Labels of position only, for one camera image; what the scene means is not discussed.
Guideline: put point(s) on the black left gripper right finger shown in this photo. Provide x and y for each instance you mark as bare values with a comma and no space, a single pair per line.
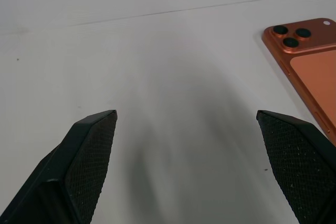
302,161

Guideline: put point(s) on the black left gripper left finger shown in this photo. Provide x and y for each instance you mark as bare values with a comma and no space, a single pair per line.
78,161

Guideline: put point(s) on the orange smartphone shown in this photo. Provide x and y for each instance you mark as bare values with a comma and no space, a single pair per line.
312,61

